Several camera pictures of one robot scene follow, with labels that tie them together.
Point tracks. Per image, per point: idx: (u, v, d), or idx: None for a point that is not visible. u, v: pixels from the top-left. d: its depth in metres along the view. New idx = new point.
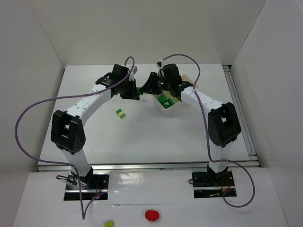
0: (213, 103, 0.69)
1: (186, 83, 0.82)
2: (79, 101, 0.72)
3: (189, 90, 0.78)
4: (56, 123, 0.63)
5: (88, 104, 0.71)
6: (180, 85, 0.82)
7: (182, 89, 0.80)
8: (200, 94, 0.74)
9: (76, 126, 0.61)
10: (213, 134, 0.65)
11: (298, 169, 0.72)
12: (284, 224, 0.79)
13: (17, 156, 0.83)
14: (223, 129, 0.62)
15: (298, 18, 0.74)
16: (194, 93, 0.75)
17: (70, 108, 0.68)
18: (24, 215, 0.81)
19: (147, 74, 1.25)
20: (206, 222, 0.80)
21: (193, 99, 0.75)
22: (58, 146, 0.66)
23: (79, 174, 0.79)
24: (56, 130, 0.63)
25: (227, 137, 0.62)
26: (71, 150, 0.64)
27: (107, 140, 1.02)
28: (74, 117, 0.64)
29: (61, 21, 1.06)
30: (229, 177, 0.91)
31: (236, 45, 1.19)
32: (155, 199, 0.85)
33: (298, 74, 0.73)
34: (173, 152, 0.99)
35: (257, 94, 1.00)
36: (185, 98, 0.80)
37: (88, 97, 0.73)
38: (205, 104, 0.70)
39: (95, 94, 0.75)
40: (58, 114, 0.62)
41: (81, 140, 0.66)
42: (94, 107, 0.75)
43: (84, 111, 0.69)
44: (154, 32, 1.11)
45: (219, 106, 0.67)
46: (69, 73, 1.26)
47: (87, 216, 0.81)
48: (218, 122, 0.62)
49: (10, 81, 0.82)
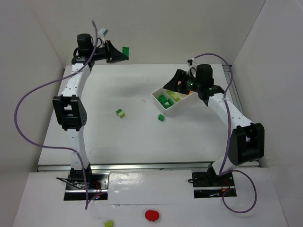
0: (242, 119, 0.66)
1: (217, 88, 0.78)
2: (67, 83, 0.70)
3: (218, 97, 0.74)
4: (58, 108, 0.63)
5: (77, 82, 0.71)
6: (210, 89, 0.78)
7: (212, 94, 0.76)
8: (230, 106, 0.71)
9: (77, 103, 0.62)
10: (232, 151, 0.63)
11: (298, 168, 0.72)
12: (284, 224, 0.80)
13: (17, 156, 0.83)
14: (244, 149, 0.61)
15: (298, 18, 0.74)
16: (224, 102, 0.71)
17: (63, 91, 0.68)
18: (23, 216, 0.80)
19: (147, 74, 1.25)
20: (206, 221, 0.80)
21: (220, 108, 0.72)
22: (64, 126, 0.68)
23: (84, 165, 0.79)
24: (60, 114, 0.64)
25: (245, 158, 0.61)
26: (79, 126, 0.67)
27: (107, 139, 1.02)
28: (72, 97, 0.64)
29: (62, 22, 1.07)
30: (229, 177, 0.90)
31: (236, 43, 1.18)
32: (155, 199, 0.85)
33: (297, 74, 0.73)
34: (173, 152, 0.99)
35: (258, 93, 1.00)
36: (212, 103, 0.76)
37: (74, 77, 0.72)
38: (233, 117, 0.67)
39: (77, 73, 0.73)
40: (57, 99, 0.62)
41: (84, 113, 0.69)
42: (83, 85, 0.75)
43: (77, 89, 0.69)
44: (154, 32, 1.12)
45: (247, 125, 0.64)
46: (68, 73, 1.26)
47: (89, 207, 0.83)
48: (242, 141, 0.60)
49: (9, 81, 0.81)
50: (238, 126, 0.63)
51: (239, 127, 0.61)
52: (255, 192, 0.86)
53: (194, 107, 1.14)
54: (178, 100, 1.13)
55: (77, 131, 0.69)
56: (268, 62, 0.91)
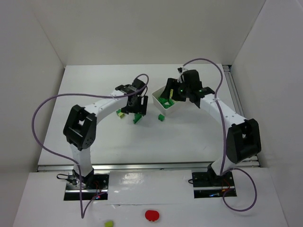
0: (235, 117, 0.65)
1: (207, 90, 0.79)
2: (98, 101, 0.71)
3: (209, 98, 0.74)
4: (72, 117, 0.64)
5: (106, 106, 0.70)
6: (200, 91, 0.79)
7: (203, 95, 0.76)
8: (222, 104, 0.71)
9: (91, 123, 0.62)
10: (230, 149, 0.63)
11: (298, 168, 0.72)
12: (284, 224, 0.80)
13: (16, 156, 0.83)
14: (242, 146, 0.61)
15: (298, 18, 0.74)
16: (216, 102, 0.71)
17: (88, 105, 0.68)
18: (23, 216, 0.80)
19: (147, 73, 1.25)
20: (206, 221, 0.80)
21: (212, 108, 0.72)
22: (68, 139, 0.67)
23: (81, 173, 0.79)
24: (70, 123, 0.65)
25: (243, 155, 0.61)
26: (79, 146, 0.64)
27: (108, 140, 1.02)
28: (90, 114, 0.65)
29: (62, 22, 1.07)
30: (229, 177, 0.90)
31: (236, 44, 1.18)
32: (156, 199, 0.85)
33: (297, 74, 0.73)
34: (173, 152, 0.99)
35: (258, 94, 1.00)
36: (203, 105, 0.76)
37: (107, 99, 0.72)
38: (227, 117, 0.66)
39: (113, 98, 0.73)
40: (76, 109, 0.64)
41: (91, 137, 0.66)
42: (110, 110, 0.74)
43: (101, 110, 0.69)
44: (154, 32, 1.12)
45: (241, 121, 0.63)
46: (69, 73, 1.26)
47: (86, 216, 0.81)
48: (239, 138, 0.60)
49: (9, 81, 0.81)
50: (234, 124, 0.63)
51: (235, 125, 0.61)
52: (255, 190, 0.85)
53: (195, 107, 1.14)
54: None
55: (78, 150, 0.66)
56: (268, 61, 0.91)
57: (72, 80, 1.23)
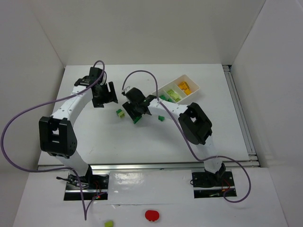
0: (180, 108, 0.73)
1: (150, 97, 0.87)
2: (64, 104, 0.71)
3: (155, 102, 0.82)
4: (45, 129, 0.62)
5: (73, 105, 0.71)
6: (145, 101, 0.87)
7: (148, 103, 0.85)
8: (165, 103, 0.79)
9: (66, 127, 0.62)
10: (189, 135, 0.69)
11: (298, 169, 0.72)
12: (284, 224, 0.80)
13: (16, 156, 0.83)
14: (197, 129, 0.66)
15: (298, 19, 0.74)
16: (161, 104, 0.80)
17: (55, 112, 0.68)
18: (24, 216, 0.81)
19: (147, 73, 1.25)
20: (206, 221, 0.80)
21: (160, 109, 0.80)
22: (51, 153, 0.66)
23: (78, 174, 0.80)
24: (45, 138, 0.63)
25: (202, 136, 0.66)
26: (66, 154, 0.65)
27: (107, 140, 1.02)
28: (62, 120, 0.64)
29: (61, 22, 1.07)
30: (228, 177, 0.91)
31: (236, 44, 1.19)
32: (156, 199, 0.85)
33: (298, 74, 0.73)
34: (173, 152, 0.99)
35: (257, 93, 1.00)
36: (154, 111, 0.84)
37: (71, 99, 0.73)
38: (173, 110, 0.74)
39: (77, 95, 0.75)
40: (45, 120, 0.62)
41: (73, 142, 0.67)
42: (79, 108, 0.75)
43: (70, 112, 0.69)
44: (154, 32, 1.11)
45: (186, 109, 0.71)
46: (69, 73, 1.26)
47: (88, 216, 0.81)
48: (189, 122, 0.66)
49: (9, 81, 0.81)
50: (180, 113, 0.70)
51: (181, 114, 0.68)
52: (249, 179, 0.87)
53: None
54: (178, 100, 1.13)
55: (66, 158, 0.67)
56: (268, 61, 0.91)
57: (72, 81, 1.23)
